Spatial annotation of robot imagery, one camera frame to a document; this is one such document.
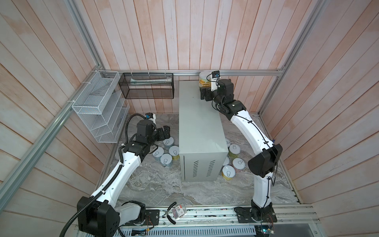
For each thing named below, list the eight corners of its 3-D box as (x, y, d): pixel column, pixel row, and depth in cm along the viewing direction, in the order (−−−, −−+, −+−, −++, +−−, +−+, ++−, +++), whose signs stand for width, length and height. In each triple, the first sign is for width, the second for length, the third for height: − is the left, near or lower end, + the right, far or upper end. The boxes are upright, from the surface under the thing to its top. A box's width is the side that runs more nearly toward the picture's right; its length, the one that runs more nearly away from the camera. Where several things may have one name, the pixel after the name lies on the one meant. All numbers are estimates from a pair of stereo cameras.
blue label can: (153, 158, 97) (151, 154, 92) (160, 150, 101) (159, 145, 96) (160, 162, 95) (158, 158, 90) (166, 154, 99) (165, 149, 94)
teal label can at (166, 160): (160, 168, 92) (159, 164, 87) (161, 158, 97) (160, 153, 92) (172, 168, 93) (171, 164, 87) (173, 158, 97) (172, 153, 92)
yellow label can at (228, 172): (221, 180, 88) (223, 176, 83) (219, 169, 92) (221, 165, 87) (233, 180, 88) (236, 176, 83) (231, 169, 92) (234, 165, 87)
